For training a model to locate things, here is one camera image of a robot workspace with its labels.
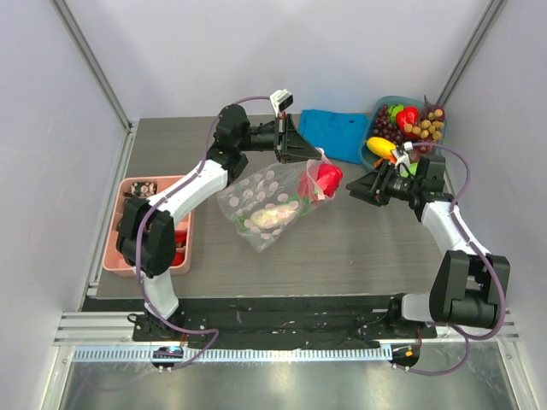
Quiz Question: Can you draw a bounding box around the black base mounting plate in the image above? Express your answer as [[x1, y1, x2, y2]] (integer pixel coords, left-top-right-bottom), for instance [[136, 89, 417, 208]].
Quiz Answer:
[[127, 296, 437, 350]]

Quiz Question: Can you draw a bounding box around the green toy vegetable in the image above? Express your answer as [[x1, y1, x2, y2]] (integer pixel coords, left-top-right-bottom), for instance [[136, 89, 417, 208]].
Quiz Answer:
[[387, 104, 405, 121]]

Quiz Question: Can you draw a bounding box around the rose patterned dark cloth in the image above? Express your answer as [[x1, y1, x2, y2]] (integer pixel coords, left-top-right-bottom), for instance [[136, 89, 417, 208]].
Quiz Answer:
[[129, 181, 157, 198]]

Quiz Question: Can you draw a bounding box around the brown toy longan bunch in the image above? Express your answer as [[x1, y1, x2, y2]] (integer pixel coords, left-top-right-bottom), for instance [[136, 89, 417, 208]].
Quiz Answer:
[[404, 97, 446, 144]]

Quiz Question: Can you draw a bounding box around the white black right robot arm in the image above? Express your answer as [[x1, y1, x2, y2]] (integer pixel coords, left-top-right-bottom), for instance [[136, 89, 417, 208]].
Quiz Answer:
[[346, 143, 510, 341]]

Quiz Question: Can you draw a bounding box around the pink plastic divided organizer tray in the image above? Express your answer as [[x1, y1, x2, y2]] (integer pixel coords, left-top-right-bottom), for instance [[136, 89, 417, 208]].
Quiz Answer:
[[102, 175, 196, 278]]

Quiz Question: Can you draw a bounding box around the yellow toy mango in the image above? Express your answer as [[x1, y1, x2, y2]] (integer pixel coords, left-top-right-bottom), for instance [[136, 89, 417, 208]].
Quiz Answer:
[[366, 136, 397, 159]]

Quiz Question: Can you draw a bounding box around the aluminium frame rail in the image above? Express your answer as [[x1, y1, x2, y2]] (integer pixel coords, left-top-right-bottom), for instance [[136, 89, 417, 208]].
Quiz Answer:
[[54, 312, 520, 345]]

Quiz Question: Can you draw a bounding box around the blue folded cloth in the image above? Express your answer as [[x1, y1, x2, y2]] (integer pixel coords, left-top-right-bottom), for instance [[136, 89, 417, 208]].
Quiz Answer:
[[298, 109, 369, 164]]

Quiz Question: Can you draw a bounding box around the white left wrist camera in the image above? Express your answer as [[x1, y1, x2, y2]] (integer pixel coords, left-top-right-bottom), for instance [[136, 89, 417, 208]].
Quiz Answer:
[[269, 89, 293, 117]]

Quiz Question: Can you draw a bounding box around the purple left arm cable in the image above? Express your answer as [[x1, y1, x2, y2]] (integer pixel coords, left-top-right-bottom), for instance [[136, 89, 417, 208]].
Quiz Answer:
[[134, 95, 274, 334]]

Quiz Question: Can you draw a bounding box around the green toy cucumber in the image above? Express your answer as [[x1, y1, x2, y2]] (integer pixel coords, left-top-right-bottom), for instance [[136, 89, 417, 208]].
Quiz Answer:
[[408, 162, 418, 175]]

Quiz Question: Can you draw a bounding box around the teal plastic fruit basket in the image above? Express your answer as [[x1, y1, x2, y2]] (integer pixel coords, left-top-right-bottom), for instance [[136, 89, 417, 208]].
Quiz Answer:
[[360, 96, 424, 169]]

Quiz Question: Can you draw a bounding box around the clear pink-dotted zip bag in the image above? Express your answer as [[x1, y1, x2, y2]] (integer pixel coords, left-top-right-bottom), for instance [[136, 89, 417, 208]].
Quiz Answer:
[[217, 152, 335, 252]]

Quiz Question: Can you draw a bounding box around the pink toy dragon fruit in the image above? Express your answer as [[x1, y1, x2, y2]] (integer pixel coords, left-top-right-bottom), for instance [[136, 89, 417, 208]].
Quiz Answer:
[[297, 161, 343, 205]]

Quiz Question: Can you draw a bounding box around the lower red folded cloth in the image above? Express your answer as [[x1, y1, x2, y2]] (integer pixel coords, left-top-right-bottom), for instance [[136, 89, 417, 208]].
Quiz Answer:
[[171, 252, 185, 267]]

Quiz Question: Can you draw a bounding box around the red toy bell pepper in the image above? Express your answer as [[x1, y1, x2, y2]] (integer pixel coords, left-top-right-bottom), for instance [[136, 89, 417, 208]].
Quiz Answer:
[[396, 106, 421, 138]]

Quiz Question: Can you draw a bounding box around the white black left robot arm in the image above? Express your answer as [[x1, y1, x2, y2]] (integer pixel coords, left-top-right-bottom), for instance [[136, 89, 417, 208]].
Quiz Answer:
[[116, 99, 286, 341]]

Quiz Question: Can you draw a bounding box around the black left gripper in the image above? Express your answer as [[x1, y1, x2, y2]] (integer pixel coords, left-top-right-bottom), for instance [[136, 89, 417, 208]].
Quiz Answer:
[[237, 112, 321, 165]]

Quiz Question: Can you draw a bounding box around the purple toy grape bunch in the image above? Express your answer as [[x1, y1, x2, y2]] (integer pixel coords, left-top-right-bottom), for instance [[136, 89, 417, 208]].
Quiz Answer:
[[372, 105, 404, 144]]

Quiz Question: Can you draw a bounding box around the beige toy potato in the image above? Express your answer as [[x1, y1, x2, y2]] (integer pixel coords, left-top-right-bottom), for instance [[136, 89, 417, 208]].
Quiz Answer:
[[250, 202, 299, 230]]

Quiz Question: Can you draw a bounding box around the white slotted cable duct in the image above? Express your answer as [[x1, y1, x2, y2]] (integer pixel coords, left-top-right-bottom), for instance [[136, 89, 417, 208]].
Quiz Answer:
[[73, 344, 392, 363]]

